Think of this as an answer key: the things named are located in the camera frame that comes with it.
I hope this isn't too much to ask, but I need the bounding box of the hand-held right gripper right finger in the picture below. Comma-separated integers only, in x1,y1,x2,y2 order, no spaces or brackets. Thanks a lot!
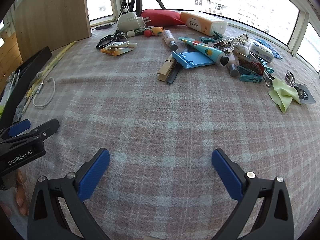
211,148,294,240

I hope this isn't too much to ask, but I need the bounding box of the red pouch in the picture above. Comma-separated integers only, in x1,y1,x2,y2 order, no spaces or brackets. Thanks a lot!
140,9,187,28

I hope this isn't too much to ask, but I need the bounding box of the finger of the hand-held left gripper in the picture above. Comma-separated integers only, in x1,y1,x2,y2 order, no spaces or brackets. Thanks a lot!
0,119,31,140
15,119,60,142

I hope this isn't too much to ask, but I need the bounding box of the teal toothpaste tube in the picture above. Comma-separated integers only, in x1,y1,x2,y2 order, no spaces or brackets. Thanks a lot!
177,37,230,66

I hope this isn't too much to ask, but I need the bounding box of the white charging cable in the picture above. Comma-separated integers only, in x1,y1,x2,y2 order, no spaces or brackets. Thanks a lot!
32,76,56,108

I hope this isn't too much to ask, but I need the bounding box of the white plastic bag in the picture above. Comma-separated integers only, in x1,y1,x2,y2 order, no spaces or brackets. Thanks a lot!
234,41,253,55

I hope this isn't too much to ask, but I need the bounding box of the blue wet wipe packet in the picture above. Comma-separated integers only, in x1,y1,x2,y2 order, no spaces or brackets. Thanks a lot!
255,38,282,59

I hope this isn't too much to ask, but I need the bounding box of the wooden clothespin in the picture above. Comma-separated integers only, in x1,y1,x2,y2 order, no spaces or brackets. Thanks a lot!
157,55,177,82

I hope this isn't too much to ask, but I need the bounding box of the white window frame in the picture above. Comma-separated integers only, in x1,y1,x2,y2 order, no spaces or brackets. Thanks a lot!
85,0,320,75

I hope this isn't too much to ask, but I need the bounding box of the dark green lip balm tube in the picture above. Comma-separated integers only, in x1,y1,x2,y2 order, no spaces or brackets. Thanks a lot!
127,27,150,37

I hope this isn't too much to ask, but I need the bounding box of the pine plank board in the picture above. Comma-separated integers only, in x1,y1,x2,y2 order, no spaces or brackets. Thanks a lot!
0,34,24,93

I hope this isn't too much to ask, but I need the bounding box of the clear plastic chopsticks packet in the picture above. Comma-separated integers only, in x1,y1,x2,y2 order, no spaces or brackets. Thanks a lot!
15,71,48,123

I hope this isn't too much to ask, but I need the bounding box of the red orange toy keychain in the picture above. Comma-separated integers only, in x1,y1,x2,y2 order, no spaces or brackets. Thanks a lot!
144,26,164,37

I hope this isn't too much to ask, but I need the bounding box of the yellow paper chopsticks packet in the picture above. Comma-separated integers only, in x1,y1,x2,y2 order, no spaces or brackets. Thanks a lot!
41,41,77,78

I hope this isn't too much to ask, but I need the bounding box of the green cleaning cloth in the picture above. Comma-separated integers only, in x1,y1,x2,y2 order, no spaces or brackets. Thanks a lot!
268,77,303,113

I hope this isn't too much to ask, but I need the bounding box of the black switch cable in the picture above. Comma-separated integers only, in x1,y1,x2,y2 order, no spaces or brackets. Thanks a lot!
90,0,130,30

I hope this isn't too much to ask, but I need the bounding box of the black storage tray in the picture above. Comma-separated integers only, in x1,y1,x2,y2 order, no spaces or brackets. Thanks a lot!
0,46,53,130

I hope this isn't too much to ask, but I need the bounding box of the light wooden cabinet panel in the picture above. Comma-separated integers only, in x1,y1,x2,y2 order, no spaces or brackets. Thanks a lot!
12,0,92,60

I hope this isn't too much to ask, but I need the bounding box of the dark nail file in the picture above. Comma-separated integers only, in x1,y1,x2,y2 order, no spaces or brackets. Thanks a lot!
166,65,181,85

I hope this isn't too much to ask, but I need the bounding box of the person's left hand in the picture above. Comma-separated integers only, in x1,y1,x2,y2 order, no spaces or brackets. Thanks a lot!
0,169,29,217

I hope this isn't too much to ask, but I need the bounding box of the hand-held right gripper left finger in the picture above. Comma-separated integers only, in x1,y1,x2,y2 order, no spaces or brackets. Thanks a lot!
27,148,110,240

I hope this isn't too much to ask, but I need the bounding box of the white thermometer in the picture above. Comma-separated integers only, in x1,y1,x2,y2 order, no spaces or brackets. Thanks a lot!
110,41,138,49

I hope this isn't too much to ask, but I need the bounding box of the coiled black cable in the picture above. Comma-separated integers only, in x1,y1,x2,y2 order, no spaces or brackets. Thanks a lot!
96,29,128,49

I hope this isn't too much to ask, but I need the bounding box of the grey paper tag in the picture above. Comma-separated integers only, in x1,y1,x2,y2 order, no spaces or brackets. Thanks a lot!
297,84,317,105

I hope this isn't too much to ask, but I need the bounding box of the orange snack sachet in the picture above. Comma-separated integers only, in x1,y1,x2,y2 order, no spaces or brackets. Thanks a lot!
100,46,135,57

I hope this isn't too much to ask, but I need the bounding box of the dotted pocket tissue pack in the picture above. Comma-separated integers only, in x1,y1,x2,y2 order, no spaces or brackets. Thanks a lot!
249,40,274,64

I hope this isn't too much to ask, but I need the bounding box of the blue plastic phone stand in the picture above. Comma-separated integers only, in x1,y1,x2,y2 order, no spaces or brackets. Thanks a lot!
171,51,216,70

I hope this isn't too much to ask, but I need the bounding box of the plaid cloth covered desktop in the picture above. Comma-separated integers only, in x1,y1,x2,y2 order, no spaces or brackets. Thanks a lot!
0,17,320,240

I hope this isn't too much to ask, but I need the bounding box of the small white bottle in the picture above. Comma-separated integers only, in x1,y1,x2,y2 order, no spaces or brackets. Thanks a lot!
162,29,178,51
224,52,240,78

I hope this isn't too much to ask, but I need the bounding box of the orange white tissue pack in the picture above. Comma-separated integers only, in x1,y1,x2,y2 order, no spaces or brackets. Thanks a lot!
180,11,228,36

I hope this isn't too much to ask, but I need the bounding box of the white plug adapter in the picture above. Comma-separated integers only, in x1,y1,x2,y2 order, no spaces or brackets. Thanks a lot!
117,12,150,32

